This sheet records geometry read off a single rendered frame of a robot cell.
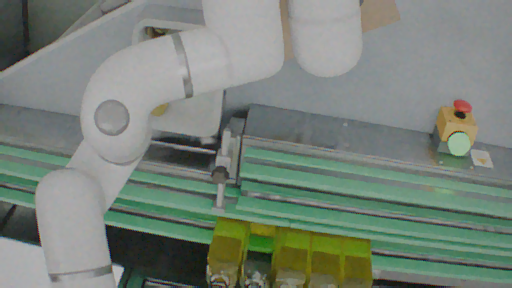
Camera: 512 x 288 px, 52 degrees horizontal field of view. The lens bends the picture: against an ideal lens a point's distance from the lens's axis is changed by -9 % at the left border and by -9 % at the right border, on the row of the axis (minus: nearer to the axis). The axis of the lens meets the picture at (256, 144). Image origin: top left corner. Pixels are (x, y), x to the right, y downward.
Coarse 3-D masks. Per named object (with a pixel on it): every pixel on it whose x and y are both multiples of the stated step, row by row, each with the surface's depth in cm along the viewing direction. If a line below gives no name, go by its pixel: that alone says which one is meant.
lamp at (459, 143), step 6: (456, 132) 105; (462, 132) 104; (450, 138) 105; (456, 138) 103; (462, 138) 103; (468, 138) 104; (450, 144) 104; (456, 144) 103; (462, 144) 103; (468, 144) 103; (456, 150) 104; (462, 150) 104
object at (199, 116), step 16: (144, 32) 103; (176, 32) 107; (208, 96) 114; (176, 112) 114; (192, 112) 115; (208, 112) 115; (160, 128) 110; (176, 128) 110; (192, 128) 110; (208, 128) 111
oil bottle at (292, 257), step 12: (288, 228) 104; (288, 240) 101; (300, 240) 102; (288, 252) 99; (300, 252) 99; (276, 264) 97; (288, 264) 96; (300, 264) 97; (276, 276) 95; (288, 276) 94; (300, 276) 94
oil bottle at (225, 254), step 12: (216, 228) 103; (228, 228) 103; (240, 228) 103; (216, 240) 100; (228, 240) 100; (240, 240) 100; (216, 252) 97; (228, 252) 98; (240, 252) 98; (216, 264) 95; (228, 264) 95; (240, 264) 99; (228, 276) 95
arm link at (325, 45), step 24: (288, 0) 72; (312, 0) 69; (336, 0) 69; (312, 24) 70; (336, 24) 70; (360, 24) 73; (312, 48) 72; (336, 48) 72; (360, 48) 74; (312, 72) 75; (336, 72) 74
